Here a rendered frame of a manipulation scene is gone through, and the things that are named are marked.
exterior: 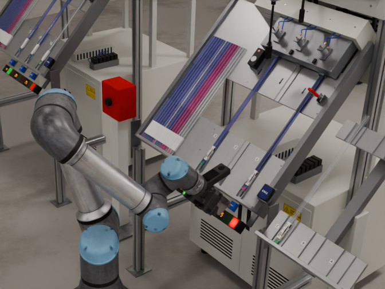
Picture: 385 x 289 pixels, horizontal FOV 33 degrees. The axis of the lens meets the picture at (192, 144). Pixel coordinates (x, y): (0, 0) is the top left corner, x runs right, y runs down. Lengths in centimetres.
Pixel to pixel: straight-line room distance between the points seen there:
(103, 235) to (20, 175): 192
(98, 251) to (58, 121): 41
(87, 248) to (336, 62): 104
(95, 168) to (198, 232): 135
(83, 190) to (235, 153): 63
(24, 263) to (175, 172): 138
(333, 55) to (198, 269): 127
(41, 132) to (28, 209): 178
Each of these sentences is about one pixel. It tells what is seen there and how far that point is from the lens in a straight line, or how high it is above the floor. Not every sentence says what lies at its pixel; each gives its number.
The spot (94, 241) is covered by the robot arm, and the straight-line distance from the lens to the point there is 196.
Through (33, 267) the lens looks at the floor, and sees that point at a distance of 314.
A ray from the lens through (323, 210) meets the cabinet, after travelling 252.
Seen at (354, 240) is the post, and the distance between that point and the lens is 213.
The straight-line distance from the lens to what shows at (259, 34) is 260.
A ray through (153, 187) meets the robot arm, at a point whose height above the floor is 89.
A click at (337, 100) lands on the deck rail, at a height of 104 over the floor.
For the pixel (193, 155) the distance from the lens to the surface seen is 245.
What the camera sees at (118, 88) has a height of 78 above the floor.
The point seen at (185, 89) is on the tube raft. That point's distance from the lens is 262.
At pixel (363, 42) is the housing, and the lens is 234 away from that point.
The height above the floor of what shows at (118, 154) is 43.
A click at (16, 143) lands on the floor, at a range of 420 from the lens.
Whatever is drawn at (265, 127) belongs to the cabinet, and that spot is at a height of 62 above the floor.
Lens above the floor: 193
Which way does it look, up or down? 28 degrees down
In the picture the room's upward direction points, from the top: 3 degrees clockwise
